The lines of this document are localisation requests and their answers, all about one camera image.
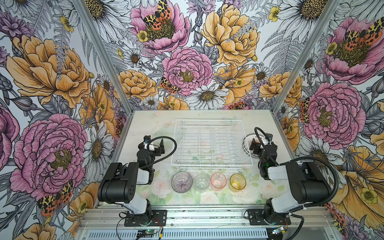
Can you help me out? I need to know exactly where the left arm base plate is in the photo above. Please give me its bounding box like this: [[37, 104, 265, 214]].
[[124, 210, 168, 227]]

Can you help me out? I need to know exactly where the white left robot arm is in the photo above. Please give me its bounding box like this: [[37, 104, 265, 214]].
[[98, 136, 165, 227]]

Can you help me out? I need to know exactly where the green circuit board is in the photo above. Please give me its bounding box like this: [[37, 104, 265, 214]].
[[136, 230, 164, 240]]

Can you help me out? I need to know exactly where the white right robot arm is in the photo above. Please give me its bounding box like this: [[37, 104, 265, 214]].
[[249, 140, 339, 225]]

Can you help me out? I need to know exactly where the aluminium corner post left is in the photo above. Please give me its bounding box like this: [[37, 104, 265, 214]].
[[70, 0, 134, 115]]

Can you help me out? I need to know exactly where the white upturned ceramic bowl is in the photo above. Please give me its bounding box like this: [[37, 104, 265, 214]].
[[171, 172, 193, 194]]

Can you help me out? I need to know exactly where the black corrugated cable left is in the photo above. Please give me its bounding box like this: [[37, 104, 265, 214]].
[[138, 135, 178, 169]]

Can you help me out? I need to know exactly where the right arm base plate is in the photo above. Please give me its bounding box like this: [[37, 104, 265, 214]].
[[247, 209, 292, 226]]

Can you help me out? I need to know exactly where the black corrugated cable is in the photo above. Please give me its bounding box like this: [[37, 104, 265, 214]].
[[254, 126, 340, 209], [138, 135, 178, 169]]

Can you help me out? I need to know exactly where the yellow plastic cup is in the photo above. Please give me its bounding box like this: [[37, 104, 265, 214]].
[[230, 174, 247, 192]]

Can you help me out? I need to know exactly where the orange sunburst plate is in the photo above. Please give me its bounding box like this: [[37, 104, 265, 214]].
[[242, 134, 267, 159]]

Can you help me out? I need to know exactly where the aluminium front rail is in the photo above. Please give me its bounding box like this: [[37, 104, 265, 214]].
[[76, 205, 334, 240]]

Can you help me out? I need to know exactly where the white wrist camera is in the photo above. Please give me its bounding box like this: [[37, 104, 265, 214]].
[[263, 134, 273, 144], [144, 136, 155, 152]]

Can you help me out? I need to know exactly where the clear plastic cup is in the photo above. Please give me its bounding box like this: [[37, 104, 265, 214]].
[[194, 173, 211, 191]]

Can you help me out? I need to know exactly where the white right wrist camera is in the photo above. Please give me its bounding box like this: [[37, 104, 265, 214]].
[[263, 134, 273, 144]]

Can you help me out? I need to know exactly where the white wire dish rack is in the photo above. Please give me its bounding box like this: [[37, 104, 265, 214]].
[[171, 119, 253, 169]]

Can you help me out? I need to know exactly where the aluminium corner post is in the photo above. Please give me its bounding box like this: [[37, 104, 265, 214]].
[[271, 0, 341, 115], [70, 0, 134, 115]]

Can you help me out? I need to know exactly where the black corrugated cable right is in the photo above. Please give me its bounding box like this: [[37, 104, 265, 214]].
[[254, 126, 340, 209]]

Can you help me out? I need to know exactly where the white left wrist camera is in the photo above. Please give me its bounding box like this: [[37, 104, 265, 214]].
[[144, 136, 155, 152]]

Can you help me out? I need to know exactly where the aluminium corner post right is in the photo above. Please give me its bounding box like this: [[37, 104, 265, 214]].
[[271, 0, 341, 115]]

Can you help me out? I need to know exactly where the pink plastic cup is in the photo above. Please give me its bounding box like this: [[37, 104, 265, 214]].
[[210, 173, 227, 191]]

